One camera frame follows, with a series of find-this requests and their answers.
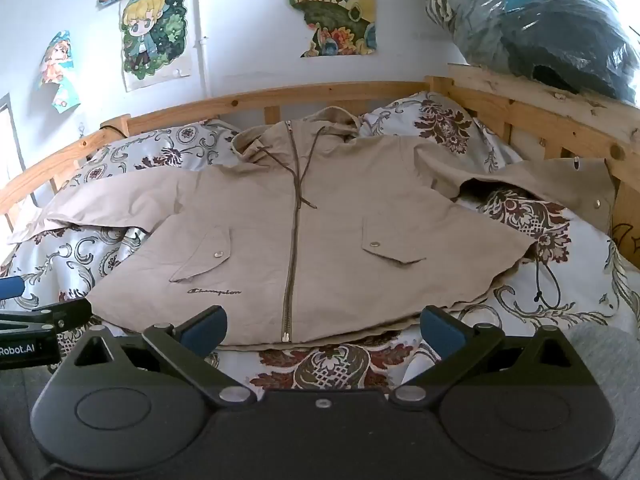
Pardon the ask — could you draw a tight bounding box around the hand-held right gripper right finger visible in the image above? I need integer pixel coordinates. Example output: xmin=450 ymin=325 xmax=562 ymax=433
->
xmin=389 ymin=304 xmax=595 ymax=410

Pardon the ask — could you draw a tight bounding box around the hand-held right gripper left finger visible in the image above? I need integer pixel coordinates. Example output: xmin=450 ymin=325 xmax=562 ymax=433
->
xmin=54 ymin=304 xmax=261 ymax=410

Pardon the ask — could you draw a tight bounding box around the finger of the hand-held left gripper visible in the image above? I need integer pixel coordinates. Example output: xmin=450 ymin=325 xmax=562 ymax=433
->
xmin=0 ymin=274 xmax=28 ymax=303
xmin=0 ymin=298 xmax=94 ymax=333

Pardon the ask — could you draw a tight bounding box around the beige hooded zip jacket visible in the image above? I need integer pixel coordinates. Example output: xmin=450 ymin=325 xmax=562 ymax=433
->
xmin=7 ymin=106 xmax=617 ymax=348

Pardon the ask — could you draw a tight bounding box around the white floral blanket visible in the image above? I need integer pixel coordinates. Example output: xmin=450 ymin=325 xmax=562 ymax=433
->
xmin=0 ymin=92 xmax=640 ymax=391

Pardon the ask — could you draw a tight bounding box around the person's grey trouser leg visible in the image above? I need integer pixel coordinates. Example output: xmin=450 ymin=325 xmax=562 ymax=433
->
xmin=567 ymin=322 xmax=640 ymax=480

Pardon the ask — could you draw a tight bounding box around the white floral pillow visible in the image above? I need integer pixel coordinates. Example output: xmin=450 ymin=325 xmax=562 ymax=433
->
xmin=65 ymin=120 xmax=246 ymax=186
xmin=357 ymin=91 xmax=511 ymax=168

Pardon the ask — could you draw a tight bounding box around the white door frame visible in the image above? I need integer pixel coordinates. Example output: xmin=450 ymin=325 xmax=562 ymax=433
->
xmin=0 ymin=92 xmax=26 ymax=196

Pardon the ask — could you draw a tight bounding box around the small cartoon figure wall poster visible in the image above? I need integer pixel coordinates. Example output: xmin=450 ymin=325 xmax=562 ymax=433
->
xmin=39 ymin=30 xmax=82 ymax=113

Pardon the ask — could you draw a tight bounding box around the wooden bed frame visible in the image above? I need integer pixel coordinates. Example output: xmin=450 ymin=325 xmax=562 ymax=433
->
xmin=0 ymin=62 xmax=640 ymax=261

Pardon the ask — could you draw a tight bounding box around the white wall pipe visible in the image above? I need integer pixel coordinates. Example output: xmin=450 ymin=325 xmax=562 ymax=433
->
xmin=196 ymin=0 xmax=213 ymax=101

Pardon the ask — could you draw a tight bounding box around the blond cartoon figure wall poster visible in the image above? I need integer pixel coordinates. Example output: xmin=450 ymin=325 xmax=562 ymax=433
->
xmin=119 ymin=0 xmax=195 ymax=93

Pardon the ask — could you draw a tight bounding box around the landscape painting wall poster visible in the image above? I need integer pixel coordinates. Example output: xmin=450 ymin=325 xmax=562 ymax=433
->
xmin=285 ymin=0 xmax=378 ymax=58

